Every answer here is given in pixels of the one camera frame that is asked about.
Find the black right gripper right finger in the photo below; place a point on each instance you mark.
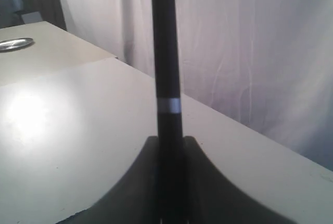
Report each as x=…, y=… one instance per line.
x=214, y=199

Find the white square paint dish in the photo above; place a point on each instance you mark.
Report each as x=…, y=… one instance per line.
x=15, y=44

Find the black paintbrush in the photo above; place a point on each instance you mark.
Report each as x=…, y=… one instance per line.
x=172, y=180

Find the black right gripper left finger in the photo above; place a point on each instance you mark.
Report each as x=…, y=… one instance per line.
x=133, y=199

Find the white backdrop curtain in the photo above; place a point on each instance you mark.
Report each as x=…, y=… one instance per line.
x=264, y=63

